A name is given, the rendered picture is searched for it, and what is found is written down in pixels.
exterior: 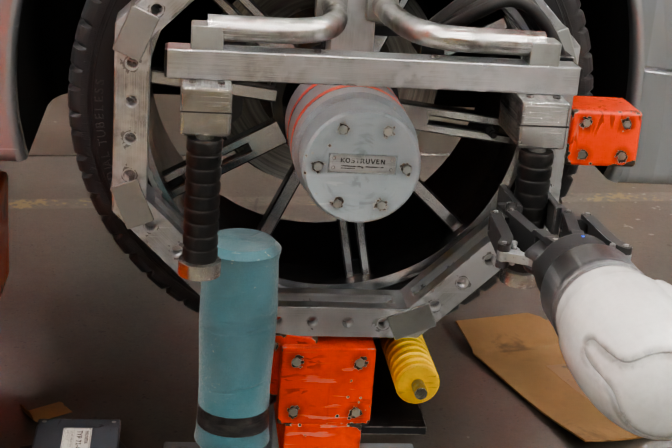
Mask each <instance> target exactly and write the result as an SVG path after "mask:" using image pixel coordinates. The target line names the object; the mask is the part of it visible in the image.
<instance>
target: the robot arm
mask: <svg viewBox="0 0 672 448"><path fill-rule="evenodd" d="M548 194H549V196H548V203H547V205H546V207H547V211H546V217H545V218H544V219H545V226H546V228H547V229H548V230H549V231H547V230H546V229H539V228H537V227H536V226H535V225H534V224H533V223H531V222H530V221H529V220H528V219H527V218H526V217H524V216H523V215H522V211H523V206H522V204H521V203H520V202H519V200H518V199H517V198H516V197H515V196H514V194H513V193H512V191H511V190H510V189H509V187H508V186H507V185H505V184H499V190H498V198H497V206H496V210H491V211H490V214H489V222H488V231H487V234H488V237H489V239H490V241H491V243H492V246H493V248H494V250H495V253H496V262H495V267H497V268H499V269H507V268H508V266H509V265H511V266H513V265H515V263H516V264H521V265H523V267H524V269H525V270H526V271H527V272H528V273H530V274H532V275H534V278H535V281H536V284H537V287H538V289H539V291H540V299H541V305H542V308H543V311H544V313H545V315H546V317H547V318H548V320H549V321H550V323H551V324H552V326H553V328H554V330H555V332H556V334H557V336H558V338H559V345H560V349H561V352H562V355H563V357H564V360H565V362H566V365H567V367H568V368H569V370H570V372H571V374H572V375H573V377H574V379H575V381H576V382H577V384H578V385H579V387H580V388H581V390H582V391H583V392H584V394H585V395H586V396H587V397H588V399H589V400H590V401H591V402H592V404H593V405H594V406H595V407H596V408H597V409H598V410H599V411H600V412H601V413H602V414H603V415H605V416H606V417H607V418H608V419H609V420H611V421H612V422H613V423H615V424H616V425H617V426H619V427H621V428H622V429H624V430H626V431H628V432H630V433H632V434H635V435H637V436H640V437H643V438H647V439H652V440H671V439H672V285H670V284H668V283H666V282H665V281H662V280H653V279H651V278H649V277H647V276H645V275H644V274H643V273H642V272H641V271H640V270H639V269H638V268H636V266H635V265H634V264H633V263H632V262H631V255H632V249H633V247H632V246H631V245H629V244H627V243H625V242H623V241H621V240H619V239H618V238H617V237H616V236H615V235H614V234H613V233H612V232H611V231H609V230H608V229H607V228H606V227H605V226H604V225H603V224H602V223H601V222H600V221H599V220H598V219H597V218H596V217H595V216H594V215H593V214H591V213H588V212H585V213H582V214H581V216H575V213H574V212H573V211H571V210H568V209H567V208H566V207H565V206H564V205H562V204H559V203H558V202H557V201H556V199H555V198H554V197H553V195H552V194H551V193H550V192H549V191H548ZM559 228H560V233H559ZM552 234H553V235H558V234H559V237H558V236H553V235H552ZM517 245H518V246H519V247H520V248H521V249H522V250H523V251H525V252H522V251H520V249H519V248H518V247H517Z"/></svg>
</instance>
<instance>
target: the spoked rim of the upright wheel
mask: <svg viewBox="0 0 672 448"><path fill-rule="evenodd" d="M212 1H213V2H214V3H215V4H216V5H217V6H218V7H219V8H220V9H221V10H222V11H223V12H224V13H225V14H226V15H241V16H244V15H243V14H242V13H241V12H240V11H239V10H238V9H237V8H236V7H235V6H234V5H233V4H232V3H231V2H230V1H229V0H212ZM237 1H238V2H239V3H240V4H241V5H242V6H243V7H244V8H245V9H246V10H247V11H248V12H249V13H250V14H251V15H252V16H260V17H269V16H268V15H267V14H266V13H265V12H264V11H263V10H262V9H261V8H260V7H259V6H258V4H257V3H256V2H255V1H254V0H237ZM408 2H409V0H399V6H401V7H402V8H403V9H405V7H406V5H407V4H408ZM314 5H315V0H314ZM472 27H476V28H494V29H514V30H518V29H517V27H516V26H515V25H514V24H513V23H512V21H511V20H510V19H509V18H508V16H507V15H506V14H505V13H504V12H503V10H502V9H500V10H498V11H496V12H494V13H492V14H489V15H487V16H485V17H483V18H481V19H480V23H479V24H477V25H474V26H472ZM231 82H232V89H233V96H237V97H243V98H250V99H256V100H263V101H269V102H270V105H271V110H272V114H273V117H272V118H270V119H268V120H266V121H264V122H262V123H260V124H258V125H256V126H254V127H252V128H250V129H248V130H246V131H244V132H242V133H240V134H237V135H235V136H233V137H231V138H229V139H227V140H225V141H223V149H222V151H221V153H222V156H224V155H226V154H228V153H230V152H232V151H234V150H236V149H238V148H240V147H243V146H245V145H247V144H249V146H250V147H248V148H246V149H244V150H242V151H240V152H238V153H236V154H234V155H232V156H230V157H227V158H225V159H223V160H222V164H221V168H222V171H221V175H222V174H224V173H226V172H228V171H231V170H233V169H235V168H237V167H239V166H241V165H243V164H245V163H247V162H249V161H251V160H253V159H255V158H257V157H259V156H261V155H263V154H265V153H267V152H270V151H272V150H274V149H276V148H278V147H280V146H282V145H284V144H287V145H288V140H287V136H286V131H285V114H286V109H287V106H288V103H289V101H290V98H291V96H292V95H293V93H294V91H295V90H296V89H297V87H298V86H299V85H300V84H299V83H276V82H271V84H264V83H258V82H251V81H231ZM152 84H159V85H165V86H172V87H178V88H181V78H168V77H164V68H162V67H156V66H151V79H150V117H149V155H148V182H149V184H150V186H151V187H152V188H153V189H154V190H155V191H156V192H157V193H158V194H159V195H160V196H161V197H162V198H163V199H164V200H166V201H167V202H168V203H169V204H170V205H171V206H172V207H173V208H174V209H175V210H176V211H177V212H178V213H179V214H180V215H181V216H182V217H183V218H184V207H185V204H184V195H185V192H186V191H185V180H186V176H185V167H186V165H187V164H186V160H183V158H182V157H181V156H180V154H179V153H178V151H177V150H176V148H175V147H174V145H173V143H172V142H171V140H170V138H169V136H168V134H167V132H166V130H165V128H164V126H163V124H162V121H161V118H160V116H159V113H158V110H157V106H156V103H155V99H154V94H153V89H152ZM391 89H392V90H393V92H394V94H395V95H396V97H397V98H398V100H399V101H400V103H401V105H402V107H403V108H404V110H405V111H406V113H407V115H408V116H409V118H410V120H411V122H412V124H413V126H414V128H415V130H417V131H424V132H430V133H437V134H443V135H450V136H456V137H461V139H460V141H459V142H458V144H457V145H456V147H455V148H454V150H453V151H452V152H451V154H450V155H449V156H448V158H447V159H446V160H445V161H444V163H443V164H442V165H441V166H440V167H439V168H438V169H437V170H436V171H435V172H434V173H433V174H432V175H431V176H430V177H429V178H428V179H427V180H426V181H423V180H422V179H421V178H420V177H419V180H418V183H417V185H416V187H415V190H414V191H413V193H412V195H411V196H410V197H409V199H408V200H407V201H406V202H405V203H404V204H403V205H402V206H401V207H400V208H399V209H398V210H396V211H395V212H394V213H392V214H390V215H388V216H386V217H384V218H382V219H379V220H375V221H371V222H365V223H355V222H347V221H343V220H340V219H337V221H331V222H296V221H288V220H282V219H280V218H281V217H282V215H283V213H284V211H285V209H286V208H287V206H288V204H289V202H290V200H291V199H292V197H293V195H294V193H295V191H296V190H297V188H298V186H299V184H300V181H299V179H298V176H297V174H296V171H295V168H294V164H293V163H292V165H291V167H290V168H289V170H288V172H287V174H286V176H285V177H284V179H283V181H282V183H281V185H280V187H279V188H278V190H277V192H276V194H275V196H274V197H273V199H272V201H271V203H270V205H269V206H268V208H267V210H266V212H265V214H264V215H262V214H259V213H257V212H254V211H251V210H249V209H247V208H244V207H242V206H240V205H238V204H236V203H234V202H232V201H231V200H229V199H227V198H226V197H224V196H222V195H221V194H220V205H219V208H220V214H219V219H218V221H219V231H220V230H224V229H230V228H248V229H254V230H259V231H262V232H265V233H267V234H269V235H271V236H272V237H273V238H274V239H275V240H276V241H277V242H278V243H279V244H280V245H281V247H282V249H281V254H280V257H279V280H278V287H283V288H326V289H370V290H377V289H381V288H385V287H388V286H391V285H394V284H397V283H400V282H403V281H405V280H408V279H410V278H413V277H415V276H417V275H419V274H420V273H421V272H423V271H424V270H425V269H426V268H427V267H429V266H430V265H431V264H432V263H433V262H435V261H436V260H437V259H438V258H439V257H441V256H442V255H443V254H444V253H445V252H447V251H448V250H449V249H450V248H451V247H453V246H454V245H455V244H456V243H457V242H459V241H460V240H461V239H462V238H463V237H465V236H466V235H467V234H468V233H469V232H471V231H472V230H473V229H474V228H475V227H477V226H478V225H479V224H480V223H481V222H483V221H484V220H485V219H486V218H487V217H489V214H490V211H491V210H496V206H497V198H498V190H499V184H505V185H507V186H508V187H509V189H510V190H511V188H512V186H513V184H514V182H515V179H516V176H517V173H516V171H517V164H518V162H519V160H518V156H519V150H520V148H519V147H518V146H517V145H516V144H515V143H514V142H513V140H512V139H511V138H510V137H509V136H508V134H507V133H506V132H505V131H504V130H503V128H502V127H501V126H500V125H499V123H498V119H499V111H500V103H499V101H501V94H502V93H501V92H479V96H478V100H477V103H476V106H475V109H474V110H470V109H463V108H457V107H451V106H444V105H438V104H431V103H425V102H419V101H412V100H406V99H400V98H399V95H398V89H397V88H391ZM429 116H434V117H440V118H447V119H453V120H460V121H466V122H469V124H468V126H467V125H460V124H454V123H447V122H441V121H435V120H428V119H429ZM487 124H491V125H492V126H493V127H494V130H495V131H496V134H497V137H496V138H494V139H493V138H491V137H490V136H489V135H488V134H486V133H485V132H484V126H485V125H487ZM288 146H289V145H288ZM184 219H185V218H184Z"/></svg>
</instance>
